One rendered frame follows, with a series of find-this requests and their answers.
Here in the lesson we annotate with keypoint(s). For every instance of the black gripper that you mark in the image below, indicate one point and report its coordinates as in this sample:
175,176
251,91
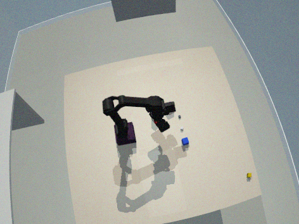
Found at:
162,124

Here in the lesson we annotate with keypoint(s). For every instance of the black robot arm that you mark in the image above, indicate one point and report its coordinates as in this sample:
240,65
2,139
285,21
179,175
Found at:
154,104

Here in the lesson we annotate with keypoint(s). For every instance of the blue block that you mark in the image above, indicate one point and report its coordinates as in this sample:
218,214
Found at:
185,141

